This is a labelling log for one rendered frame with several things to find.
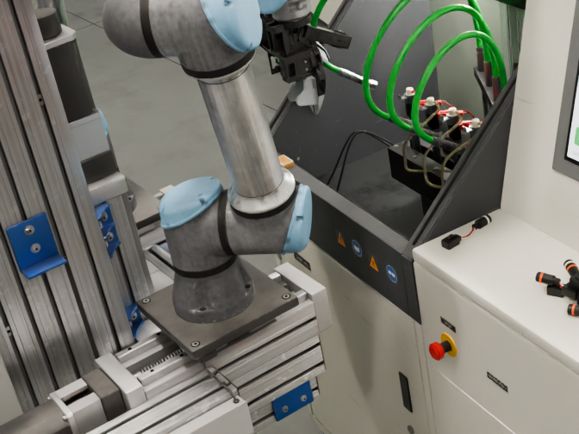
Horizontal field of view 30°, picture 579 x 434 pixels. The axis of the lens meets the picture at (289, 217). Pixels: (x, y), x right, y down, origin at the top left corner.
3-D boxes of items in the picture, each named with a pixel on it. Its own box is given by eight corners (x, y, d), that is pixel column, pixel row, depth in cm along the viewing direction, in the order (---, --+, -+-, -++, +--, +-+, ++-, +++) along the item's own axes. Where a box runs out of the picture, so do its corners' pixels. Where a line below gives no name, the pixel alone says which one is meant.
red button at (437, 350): (426, 357, 215) (423, 336, 212) (443, 349, 216) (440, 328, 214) (442, 369, 211) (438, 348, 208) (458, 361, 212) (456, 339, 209)
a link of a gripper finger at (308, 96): (295, 121, 216) (288, 79, 212) (320, 111, 218) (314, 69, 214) (303, 126, 214) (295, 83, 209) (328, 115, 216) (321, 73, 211)
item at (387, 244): (271, 210, 274) (259, 155, 266) (286, 204, 276) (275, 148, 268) (409, 317, 225) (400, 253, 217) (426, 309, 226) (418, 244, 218)
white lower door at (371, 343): (310, 415, 309) (266, 210, 275) (317, 412, 310) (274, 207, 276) (444, 554, 257) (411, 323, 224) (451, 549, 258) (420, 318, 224)
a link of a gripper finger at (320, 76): (309, 92, 215) (301, 52, 211) (316, 89, 216) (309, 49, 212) (320, 98, 212) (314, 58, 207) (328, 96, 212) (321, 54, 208)
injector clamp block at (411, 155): (395, 202, 259) (387, 146, 251) (429, 188, 262) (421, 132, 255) (482, 258, 231) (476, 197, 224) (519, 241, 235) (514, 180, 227)
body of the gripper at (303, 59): (270, 77, 214) (259, 20, 208) (308, 63, 217) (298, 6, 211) (289, 87, 208) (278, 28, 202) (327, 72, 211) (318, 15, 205)
